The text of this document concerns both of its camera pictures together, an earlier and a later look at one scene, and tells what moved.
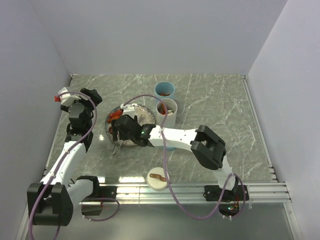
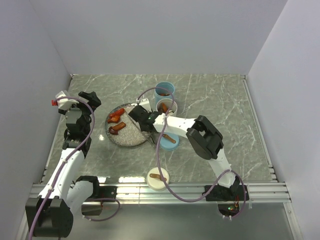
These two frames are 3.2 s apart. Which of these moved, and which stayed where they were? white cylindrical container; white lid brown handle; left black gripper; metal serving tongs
Moved: metal serving tongs
Stayed: white cylindrical container; left black gripper; white lid brown handle
